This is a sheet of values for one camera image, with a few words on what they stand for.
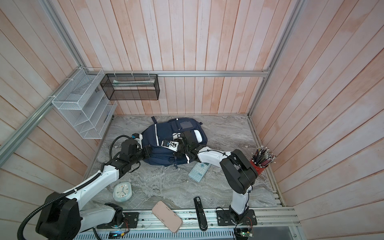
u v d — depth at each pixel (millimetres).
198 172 880
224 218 730
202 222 689
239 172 485
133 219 729
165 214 736
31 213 371
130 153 651
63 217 399
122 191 801
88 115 774
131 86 1015
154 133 929
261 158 814
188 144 711
